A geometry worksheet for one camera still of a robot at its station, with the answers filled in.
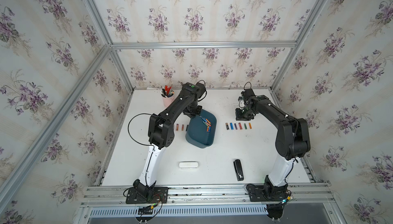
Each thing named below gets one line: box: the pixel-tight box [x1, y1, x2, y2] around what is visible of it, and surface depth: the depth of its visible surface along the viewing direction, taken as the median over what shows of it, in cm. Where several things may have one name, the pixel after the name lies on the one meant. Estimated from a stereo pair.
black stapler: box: [233, 159, 245, 182], surface depth 80 cm
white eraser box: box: [179, 161, 199, 169], surface depth 82 cm
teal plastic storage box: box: [185, 108, 217, 149], surface depth 97 cm
